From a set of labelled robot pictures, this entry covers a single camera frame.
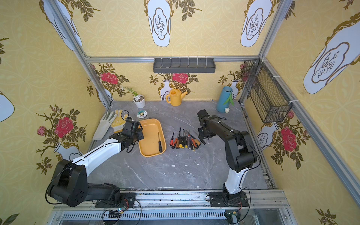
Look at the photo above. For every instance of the white flower pot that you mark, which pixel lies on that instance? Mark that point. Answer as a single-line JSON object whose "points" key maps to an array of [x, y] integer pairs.
{"points": [[139, 100]]}

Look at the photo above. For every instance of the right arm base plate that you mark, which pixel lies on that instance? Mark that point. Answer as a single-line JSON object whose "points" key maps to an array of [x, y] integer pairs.
{"points": [[224, 199]]}

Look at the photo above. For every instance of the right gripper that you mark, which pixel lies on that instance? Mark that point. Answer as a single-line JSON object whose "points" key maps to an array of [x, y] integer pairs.
{"points": [[203, 132]]}

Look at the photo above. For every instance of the red grip black screwdriver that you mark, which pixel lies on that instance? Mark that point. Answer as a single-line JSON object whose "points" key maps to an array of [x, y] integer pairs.
{"points": [[172, 140]]}

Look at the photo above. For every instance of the small black handle screwdriver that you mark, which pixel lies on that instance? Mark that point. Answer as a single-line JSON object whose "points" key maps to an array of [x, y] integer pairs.
{"points": [[159, 143]]}

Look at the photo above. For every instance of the yellow storage box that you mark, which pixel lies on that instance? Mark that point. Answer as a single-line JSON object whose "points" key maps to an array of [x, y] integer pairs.
{"points": [[149, 145]]}

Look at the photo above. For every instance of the grey wall shelf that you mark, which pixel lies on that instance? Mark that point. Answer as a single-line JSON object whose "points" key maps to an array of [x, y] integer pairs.
{"points": [[184, 65]]}

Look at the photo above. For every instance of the orange grip black screwdriver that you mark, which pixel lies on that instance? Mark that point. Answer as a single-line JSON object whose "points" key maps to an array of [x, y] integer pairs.
{"points": [[196, 141]]}

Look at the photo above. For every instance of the black yellow-collar screwdriver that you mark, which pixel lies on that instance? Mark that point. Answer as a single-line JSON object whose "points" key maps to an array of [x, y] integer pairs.
{"points": [[182, 139]]}

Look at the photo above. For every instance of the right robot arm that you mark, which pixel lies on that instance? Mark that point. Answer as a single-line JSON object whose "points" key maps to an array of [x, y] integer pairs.
{"points": [[239, 149]]}

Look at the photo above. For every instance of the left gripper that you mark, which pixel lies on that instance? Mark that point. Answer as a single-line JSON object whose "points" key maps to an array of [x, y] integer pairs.
{"points": [[138, 133]]}

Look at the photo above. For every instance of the yellow dotted work glove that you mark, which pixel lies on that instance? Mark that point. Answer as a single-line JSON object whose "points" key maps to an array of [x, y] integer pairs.
{"points": [[119, 121]]}

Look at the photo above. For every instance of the black ribbed screwdriver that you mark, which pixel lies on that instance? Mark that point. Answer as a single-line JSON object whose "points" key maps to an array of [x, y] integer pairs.
{"points": [[201, 140]]}

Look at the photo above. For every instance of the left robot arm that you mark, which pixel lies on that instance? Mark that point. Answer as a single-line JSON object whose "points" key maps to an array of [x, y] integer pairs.
{"points": [[69, 184]]}

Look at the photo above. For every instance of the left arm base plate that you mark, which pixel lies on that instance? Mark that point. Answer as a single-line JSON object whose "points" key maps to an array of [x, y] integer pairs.
{"points": [[126, 199]]}

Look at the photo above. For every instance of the sunflower seed jar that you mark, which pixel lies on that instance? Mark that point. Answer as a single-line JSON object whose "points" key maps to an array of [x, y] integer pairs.
{"points": [[142, 114]]}

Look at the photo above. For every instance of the teal vase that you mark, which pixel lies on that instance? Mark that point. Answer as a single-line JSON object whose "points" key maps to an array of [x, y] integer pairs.
{"points": [[225, 99]]}

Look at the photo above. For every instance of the yellow watering can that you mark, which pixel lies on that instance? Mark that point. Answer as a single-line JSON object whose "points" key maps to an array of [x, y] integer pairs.
{"points": [[175, 97]]}

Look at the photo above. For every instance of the long white leather glove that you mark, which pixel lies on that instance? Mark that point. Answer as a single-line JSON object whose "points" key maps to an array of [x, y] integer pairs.
{"points": [[104, 125]]}

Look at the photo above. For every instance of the black wire basket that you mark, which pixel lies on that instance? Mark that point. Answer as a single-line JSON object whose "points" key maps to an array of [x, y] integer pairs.
{"points": [[269, 98]]}

